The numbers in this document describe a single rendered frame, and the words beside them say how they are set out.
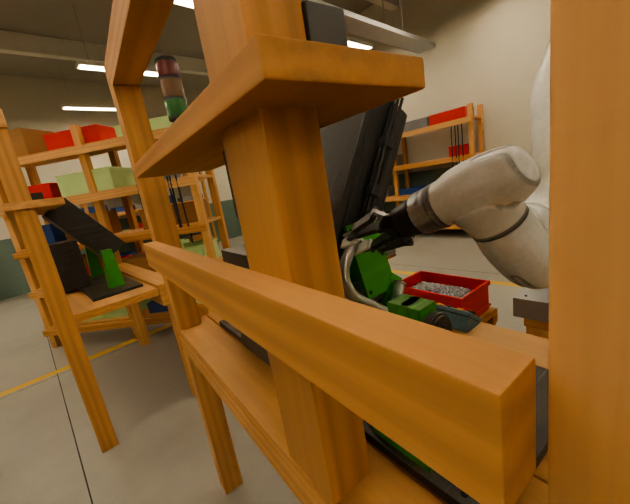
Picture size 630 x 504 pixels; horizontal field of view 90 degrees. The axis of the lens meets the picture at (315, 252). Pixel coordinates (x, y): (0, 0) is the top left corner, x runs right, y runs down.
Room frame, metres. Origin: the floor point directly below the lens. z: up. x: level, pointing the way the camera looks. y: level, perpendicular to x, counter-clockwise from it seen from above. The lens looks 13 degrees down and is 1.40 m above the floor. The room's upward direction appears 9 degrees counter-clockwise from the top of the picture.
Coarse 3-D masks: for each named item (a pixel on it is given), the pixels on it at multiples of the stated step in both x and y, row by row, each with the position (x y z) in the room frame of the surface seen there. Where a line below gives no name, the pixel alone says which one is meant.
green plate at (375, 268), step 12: (348, 228) 0.84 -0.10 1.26; (372, 240) 0.87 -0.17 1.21; (372, 252) 0.86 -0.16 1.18; (384, 252) 0.88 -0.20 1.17; (360, 264) 0.82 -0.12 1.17; (372, 264) 0.84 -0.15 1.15; (384, 264) 0.86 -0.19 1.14; (360, 276) 0.81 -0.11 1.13; (372, 276) 0.83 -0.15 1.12; (384, 276) 0.85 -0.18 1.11; (372, 288) 0.81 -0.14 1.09; (384, 288) 0.83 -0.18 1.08
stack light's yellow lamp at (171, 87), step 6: (162, 78) 0.81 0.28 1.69; (168, 78) 0.81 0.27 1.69; (174, 78) 0.81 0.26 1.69; (162, 84) 0.81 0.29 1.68; (168, 84) 0.81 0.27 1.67; (174, 84) 0.81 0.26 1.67; (180, 84) 0.82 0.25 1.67; (162, 90) 0.81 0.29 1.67; (168, 90) 0.81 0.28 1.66; (174, 90) 0.81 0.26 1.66; (180, 90) 0.82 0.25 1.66; (168, 96) 0.81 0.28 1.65; (174, 96) 0.81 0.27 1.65; (180, 96) 0.82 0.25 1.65
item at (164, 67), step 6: (156, 60) 0.82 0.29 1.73; (162, 60) 0.81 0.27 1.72; (168, 60) 0.81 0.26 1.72; (174, 60) 0.83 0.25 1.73; (156, 66) 0.82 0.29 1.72; (162, 66) 0.81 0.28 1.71; (168, 66) 0.81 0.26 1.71; (174, 66) 0.82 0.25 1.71; (162, 72) 0.81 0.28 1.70; (168, 72) 0.81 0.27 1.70; (174, 72) 0.82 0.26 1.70; (180, 78) 0.83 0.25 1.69
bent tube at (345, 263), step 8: (360, 240) 0.80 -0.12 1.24; (352, 248) 0.78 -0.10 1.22; (344, 256) 0.77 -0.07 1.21; (352, 256) 0.78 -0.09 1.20; (344, 264) 0.76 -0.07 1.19; (344, 272) 0.75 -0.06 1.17; (344, 280) 0.74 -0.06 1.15; (344, 288) 0.74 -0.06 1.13; (352, 288) 0.74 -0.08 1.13; (352, 296) 0.74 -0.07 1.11; (360, 296) 0.75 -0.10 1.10; (368, 304) 0.75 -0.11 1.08; (376, 304) 0.76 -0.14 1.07
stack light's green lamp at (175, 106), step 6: (168, 102) 0.81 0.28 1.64; (174, 102) 0.81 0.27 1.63; (180, 102) 0.81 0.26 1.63; (186, 102) 0.83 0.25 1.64; (168, 108) 0.81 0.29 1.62; (174, 108) 0.81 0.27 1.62; (180, 108) 0.81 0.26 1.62; (186, 108) 0.83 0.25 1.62; (168, 114) 0.81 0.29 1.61; (174, 114) 0.81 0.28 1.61; (180, 114) 0.81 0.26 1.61; (174, 120) 0.83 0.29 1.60
